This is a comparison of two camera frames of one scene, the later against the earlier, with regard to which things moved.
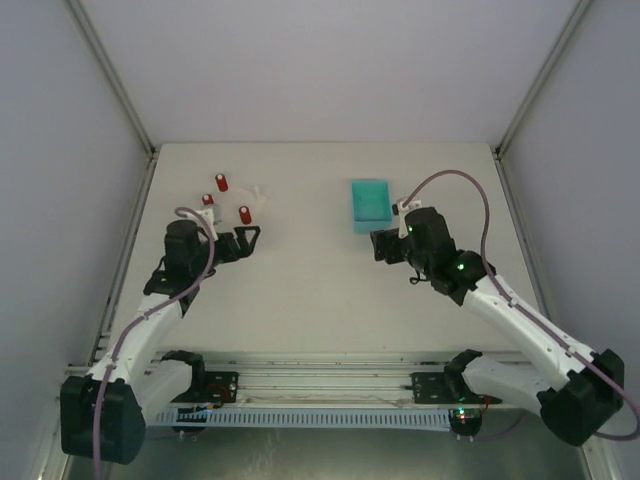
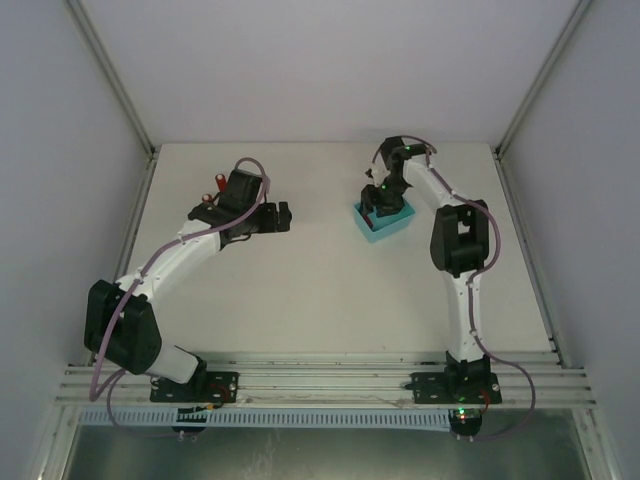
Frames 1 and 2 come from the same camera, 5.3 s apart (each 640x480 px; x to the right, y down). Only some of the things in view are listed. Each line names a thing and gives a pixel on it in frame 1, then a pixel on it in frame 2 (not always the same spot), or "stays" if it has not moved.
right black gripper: x=391 y=245 -> x=375 y=200
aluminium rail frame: x=311 y=380 stays
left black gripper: x=230 y=245 -> x=273 y=218
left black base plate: x=212 y=387 stays
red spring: x=222 y=182 stays
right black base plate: x=445 y=388 stays
